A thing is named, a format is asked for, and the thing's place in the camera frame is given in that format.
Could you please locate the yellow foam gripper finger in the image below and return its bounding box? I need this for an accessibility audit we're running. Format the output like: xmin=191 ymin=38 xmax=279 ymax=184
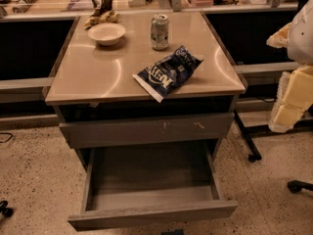
xmin=268 ymin=66 xmax=313 ymax=133

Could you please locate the blue chip bag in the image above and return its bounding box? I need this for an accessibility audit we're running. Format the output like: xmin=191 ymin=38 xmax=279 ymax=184
xmin=133 ymin=46 xmax=202 ymax=103

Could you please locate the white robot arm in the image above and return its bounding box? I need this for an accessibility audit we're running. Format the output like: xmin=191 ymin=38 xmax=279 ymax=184
xmin=266 ymin=0 xmax=313 ymax=133

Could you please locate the closed top drawer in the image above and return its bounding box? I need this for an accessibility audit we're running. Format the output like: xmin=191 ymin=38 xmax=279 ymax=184
xmin=60 ymin=113 xmax=234 ymax=149

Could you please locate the open middle drawer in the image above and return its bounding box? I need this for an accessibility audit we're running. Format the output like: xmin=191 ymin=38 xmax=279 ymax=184
xmin=68 ymin=141 xmax=238 ymax=231

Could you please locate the grey drawer cabinet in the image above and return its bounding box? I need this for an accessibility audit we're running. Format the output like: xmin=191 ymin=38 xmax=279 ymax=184
xmin=45 ymin=12 xmax=246 ymax=165

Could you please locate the black table leg with caster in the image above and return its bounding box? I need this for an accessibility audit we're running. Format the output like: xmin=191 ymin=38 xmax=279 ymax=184
xmin=234 ymin=112 xmax=262 ymax=163

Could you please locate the black chair caster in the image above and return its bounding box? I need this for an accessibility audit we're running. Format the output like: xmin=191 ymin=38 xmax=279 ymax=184
xmin=288 ymin=180 xmax=313 ymax=193

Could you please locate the white soda can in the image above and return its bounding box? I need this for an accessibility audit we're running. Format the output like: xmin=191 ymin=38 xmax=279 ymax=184
xmin=151 ymin=14 xmax=169 ymax=50

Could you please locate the white ceramic bowl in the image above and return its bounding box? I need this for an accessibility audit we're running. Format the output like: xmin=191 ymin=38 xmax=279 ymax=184
xmin=88 ymin=23 xmax=126 ymax=46

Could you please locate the black caster at left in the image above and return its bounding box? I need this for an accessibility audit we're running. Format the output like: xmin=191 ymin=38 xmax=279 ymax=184
xmin=0 ymin=201 xmax=14 ymax=217

